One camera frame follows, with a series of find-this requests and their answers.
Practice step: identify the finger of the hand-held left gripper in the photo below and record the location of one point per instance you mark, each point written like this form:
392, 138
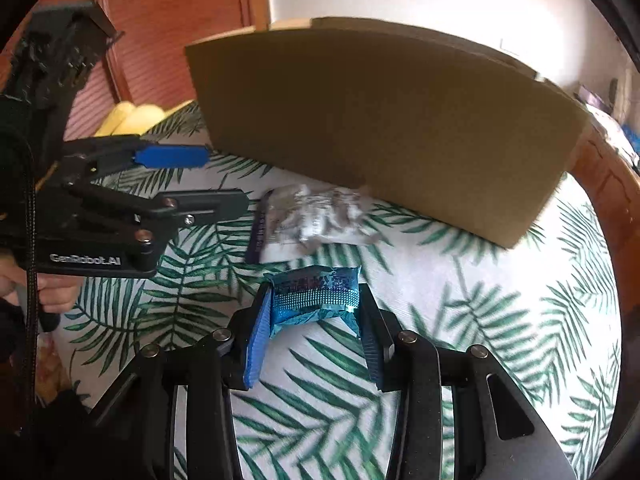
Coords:
172, 155
212, 205

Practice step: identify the yellow plush toy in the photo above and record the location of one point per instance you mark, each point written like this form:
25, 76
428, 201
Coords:
132, 116

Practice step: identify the person's left hand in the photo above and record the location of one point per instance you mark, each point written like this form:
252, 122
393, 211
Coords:
55, 295

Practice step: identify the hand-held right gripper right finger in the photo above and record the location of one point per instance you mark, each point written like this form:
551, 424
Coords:
372, 355

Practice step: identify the teal snack packet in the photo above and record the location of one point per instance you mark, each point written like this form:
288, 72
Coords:
315, 295

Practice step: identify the green leaf print cloth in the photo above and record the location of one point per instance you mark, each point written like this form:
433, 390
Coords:
450, 350

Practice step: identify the red wooden door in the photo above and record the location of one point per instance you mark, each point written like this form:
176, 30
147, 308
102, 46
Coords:
165, 30

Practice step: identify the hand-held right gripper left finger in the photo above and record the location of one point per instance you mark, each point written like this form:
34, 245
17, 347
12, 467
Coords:
256, 347

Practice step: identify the brown cardboard box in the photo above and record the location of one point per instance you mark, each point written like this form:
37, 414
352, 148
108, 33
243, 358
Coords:
390, 130

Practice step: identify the silver foil snack packet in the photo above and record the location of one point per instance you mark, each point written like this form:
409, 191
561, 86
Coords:
315, 220

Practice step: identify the brown wooden frame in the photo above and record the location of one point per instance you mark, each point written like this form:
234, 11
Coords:
607, 180

